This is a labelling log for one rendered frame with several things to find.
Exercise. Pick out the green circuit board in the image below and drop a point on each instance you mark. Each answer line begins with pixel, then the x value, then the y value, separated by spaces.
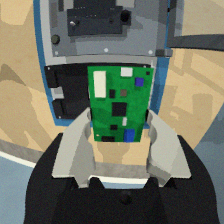
pixel 119 97

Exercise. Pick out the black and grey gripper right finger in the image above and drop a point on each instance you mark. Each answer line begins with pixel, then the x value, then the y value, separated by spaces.
pixel 174 163

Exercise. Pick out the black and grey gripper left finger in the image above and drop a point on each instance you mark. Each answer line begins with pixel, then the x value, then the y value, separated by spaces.
pixel 66 164

